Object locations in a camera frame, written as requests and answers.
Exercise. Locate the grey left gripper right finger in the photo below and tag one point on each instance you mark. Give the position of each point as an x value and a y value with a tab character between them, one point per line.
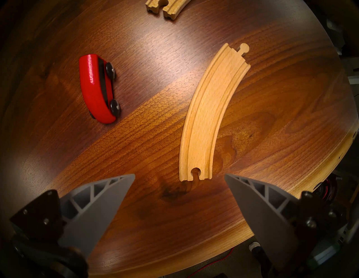
260	213

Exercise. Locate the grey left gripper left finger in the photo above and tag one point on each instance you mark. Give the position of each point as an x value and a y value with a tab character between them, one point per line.
92	207

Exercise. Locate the red toy train car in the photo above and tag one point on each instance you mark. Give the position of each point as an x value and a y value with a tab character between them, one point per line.
92	89

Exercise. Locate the curved wooden track piece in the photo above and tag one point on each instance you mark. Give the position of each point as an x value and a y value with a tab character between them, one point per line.
204	112
174	7

